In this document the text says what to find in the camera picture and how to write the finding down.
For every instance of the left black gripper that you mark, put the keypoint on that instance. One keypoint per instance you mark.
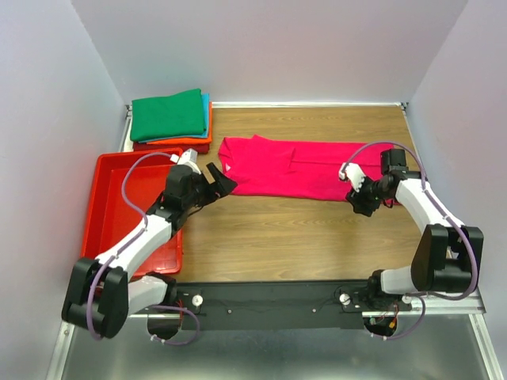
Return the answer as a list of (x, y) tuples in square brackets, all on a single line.
[(223, 184)]

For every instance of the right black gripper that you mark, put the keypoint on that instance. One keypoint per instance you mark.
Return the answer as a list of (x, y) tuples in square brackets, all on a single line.
[(356, 199)]

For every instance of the pink t shirt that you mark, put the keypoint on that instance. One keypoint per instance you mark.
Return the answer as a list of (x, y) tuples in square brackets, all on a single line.
[(296, 169)]

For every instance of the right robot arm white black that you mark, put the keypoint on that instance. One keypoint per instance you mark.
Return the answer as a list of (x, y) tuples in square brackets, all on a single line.
[(447, 260)]

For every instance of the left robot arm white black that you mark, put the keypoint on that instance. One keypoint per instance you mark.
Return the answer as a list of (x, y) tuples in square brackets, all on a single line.
[(118, 264)]

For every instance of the folded dark red t shirt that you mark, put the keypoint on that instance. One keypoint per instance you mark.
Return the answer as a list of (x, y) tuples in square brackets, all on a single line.
[(199, 148)]

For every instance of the folded orange t shirt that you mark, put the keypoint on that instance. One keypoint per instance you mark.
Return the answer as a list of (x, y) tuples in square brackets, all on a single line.
[(206, 140)]

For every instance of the folded green t shirt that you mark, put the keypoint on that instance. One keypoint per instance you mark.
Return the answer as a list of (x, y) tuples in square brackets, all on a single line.
[(175, 115)]

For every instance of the folded blue t shirt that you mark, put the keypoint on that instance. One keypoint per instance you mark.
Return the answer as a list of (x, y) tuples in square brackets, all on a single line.
[(205, 97)]

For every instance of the red plastic bin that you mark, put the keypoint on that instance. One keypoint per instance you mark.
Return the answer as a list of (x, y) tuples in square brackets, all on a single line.
[(109, 218)]

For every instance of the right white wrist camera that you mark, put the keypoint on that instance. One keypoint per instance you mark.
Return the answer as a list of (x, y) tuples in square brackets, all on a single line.
[(352, 173)]

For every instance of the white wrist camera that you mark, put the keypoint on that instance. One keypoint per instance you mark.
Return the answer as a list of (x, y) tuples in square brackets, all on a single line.
[(189, 158), (352, 173)]

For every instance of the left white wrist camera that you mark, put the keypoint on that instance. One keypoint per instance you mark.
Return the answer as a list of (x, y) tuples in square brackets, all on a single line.
[(189, 158)]

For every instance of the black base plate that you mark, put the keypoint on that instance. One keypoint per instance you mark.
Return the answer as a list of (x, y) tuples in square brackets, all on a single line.
[(262, 306)]

